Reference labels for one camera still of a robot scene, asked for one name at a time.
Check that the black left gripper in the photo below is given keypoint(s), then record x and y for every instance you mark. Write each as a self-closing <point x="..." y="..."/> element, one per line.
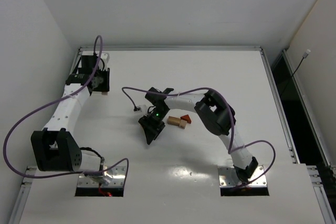
<point x="104" y="80"/>

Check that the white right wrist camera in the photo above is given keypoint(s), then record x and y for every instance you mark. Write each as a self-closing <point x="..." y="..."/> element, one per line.
<point x="140" y="108"/>

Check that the black cable white connector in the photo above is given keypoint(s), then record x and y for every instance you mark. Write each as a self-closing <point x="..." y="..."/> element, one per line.
<point x="304" y="56"/>

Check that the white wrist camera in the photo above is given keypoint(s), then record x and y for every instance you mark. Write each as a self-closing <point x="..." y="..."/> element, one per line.
<point x="105" y="56"/>
<point x="140" y="108"/>

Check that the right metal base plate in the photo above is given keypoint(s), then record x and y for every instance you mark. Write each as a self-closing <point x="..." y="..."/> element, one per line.
<point x="229" y="179"/>

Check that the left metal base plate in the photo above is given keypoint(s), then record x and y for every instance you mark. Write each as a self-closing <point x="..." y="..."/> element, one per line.
<point x="114" y="178"/>

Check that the light wood letter cube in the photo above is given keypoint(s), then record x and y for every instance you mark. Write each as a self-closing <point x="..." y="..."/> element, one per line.
<point x="183" y="123"/>

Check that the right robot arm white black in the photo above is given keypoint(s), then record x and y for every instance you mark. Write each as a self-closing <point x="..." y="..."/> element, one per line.
<point x="215" y="113"/>

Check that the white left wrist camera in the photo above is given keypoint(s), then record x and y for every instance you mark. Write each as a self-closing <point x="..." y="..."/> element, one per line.
<point x="105" y="56"/>

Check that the aluminium table frame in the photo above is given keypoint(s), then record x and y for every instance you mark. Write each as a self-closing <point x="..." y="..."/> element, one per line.
<point x="182" y="136"/>

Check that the metal base plate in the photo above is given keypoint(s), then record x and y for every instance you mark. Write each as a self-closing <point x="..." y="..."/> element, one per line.
<point x="229" y="179"/>
<point x="114" y="178"/>

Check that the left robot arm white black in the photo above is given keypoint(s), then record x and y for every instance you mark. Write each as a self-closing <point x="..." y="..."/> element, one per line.
<point x="54" y="147"/>

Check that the reddish-brown triangular wood block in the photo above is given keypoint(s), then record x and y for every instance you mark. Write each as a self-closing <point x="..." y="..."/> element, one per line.
<point x="186" y="118"/>

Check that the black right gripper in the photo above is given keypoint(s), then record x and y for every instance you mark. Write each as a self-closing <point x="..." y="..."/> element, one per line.
<point x="152" y="125"/>

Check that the light wood cylinder block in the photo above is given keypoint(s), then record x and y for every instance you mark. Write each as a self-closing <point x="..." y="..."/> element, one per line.
<point x="173" y="120"/>

